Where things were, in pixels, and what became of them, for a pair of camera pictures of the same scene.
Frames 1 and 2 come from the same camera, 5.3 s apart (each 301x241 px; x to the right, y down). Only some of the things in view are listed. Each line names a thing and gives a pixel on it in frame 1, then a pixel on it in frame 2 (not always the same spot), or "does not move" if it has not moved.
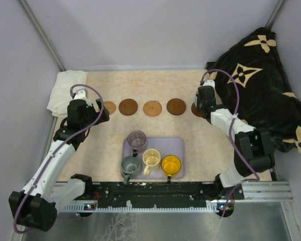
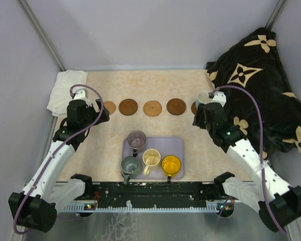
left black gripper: x=92 y=109 does not move
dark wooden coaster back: x=194 y=110 does not move
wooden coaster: x=128 y=107 does not move
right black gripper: x=198 y=102 -> x=198 y=117
